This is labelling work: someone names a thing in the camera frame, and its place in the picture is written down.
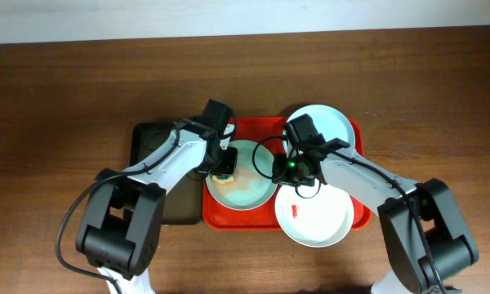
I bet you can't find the green yellow sponge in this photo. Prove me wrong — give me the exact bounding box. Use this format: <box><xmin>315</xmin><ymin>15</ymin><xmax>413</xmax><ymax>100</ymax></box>
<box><xmin>212</xmin><ymin>175</ymin><xmax>234</xmax><ymax>185</ymax></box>

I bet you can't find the pale green plate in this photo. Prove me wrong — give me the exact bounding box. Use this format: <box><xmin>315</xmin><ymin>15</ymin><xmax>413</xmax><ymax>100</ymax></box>
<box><xmin>206</xmin><ymin>140</ymin><xmax>278</xmax><ymax>211</ymax></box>

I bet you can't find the white plate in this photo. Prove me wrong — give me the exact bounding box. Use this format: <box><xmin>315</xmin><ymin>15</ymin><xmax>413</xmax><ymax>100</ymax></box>
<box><xmin>274</xmin><ymin>185</ymin><xmax>354</xmax><ymax>247</ymax></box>

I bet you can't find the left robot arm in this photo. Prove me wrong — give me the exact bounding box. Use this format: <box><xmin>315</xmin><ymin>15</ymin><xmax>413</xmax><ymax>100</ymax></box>
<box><xmin>75</xmin><ymin>119</ymin><xmax>237</xmax><ymax>293</ymax></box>

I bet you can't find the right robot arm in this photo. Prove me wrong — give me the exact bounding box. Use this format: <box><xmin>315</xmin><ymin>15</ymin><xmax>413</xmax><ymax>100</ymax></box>
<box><xmin>273</xmin><ymin>136</ymin><xmax>479</xmax><ymax>293</ymax></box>

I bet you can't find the red plastic tray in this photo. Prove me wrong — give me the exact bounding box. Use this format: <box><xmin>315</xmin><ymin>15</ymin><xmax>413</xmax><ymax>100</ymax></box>
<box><xmin>203</xmin><ymin>117</ymin><xmax>372</xmax><ymax>231</ymax></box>

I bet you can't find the black rectangular tray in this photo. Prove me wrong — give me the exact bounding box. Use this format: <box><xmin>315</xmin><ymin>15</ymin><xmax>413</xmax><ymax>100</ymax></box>
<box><xmin>130</xmin><ymin>122</ymin><xmax>203</xmax><ymax>225</ymax></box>

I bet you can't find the light blue plate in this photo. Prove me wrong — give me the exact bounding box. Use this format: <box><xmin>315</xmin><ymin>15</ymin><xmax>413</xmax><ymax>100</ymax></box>
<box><xmin>288</xmin><ymin>105</ymin><xmax>356</xmax><ymax>156</ymax></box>

